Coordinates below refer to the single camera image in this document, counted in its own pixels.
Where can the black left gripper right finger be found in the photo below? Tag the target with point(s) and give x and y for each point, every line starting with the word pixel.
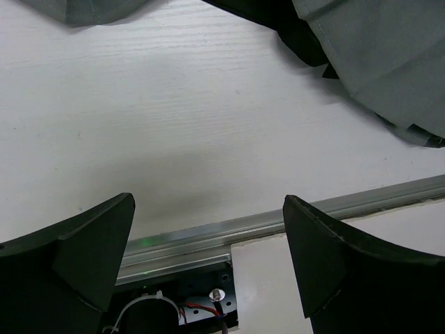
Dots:
pixel 352 282

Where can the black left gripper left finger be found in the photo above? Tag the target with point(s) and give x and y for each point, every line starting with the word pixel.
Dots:
pixel 60 279

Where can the grey pleated skirt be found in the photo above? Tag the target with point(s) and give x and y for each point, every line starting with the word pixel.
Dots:
pixel 389 55

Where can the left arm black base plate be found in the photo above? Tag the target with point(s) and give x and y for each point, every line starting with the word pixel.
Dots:
pixel 201 300

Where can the aluminium table edge rail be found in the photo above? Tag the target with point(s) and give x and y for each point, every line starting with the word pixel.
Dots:
pixel 202 246

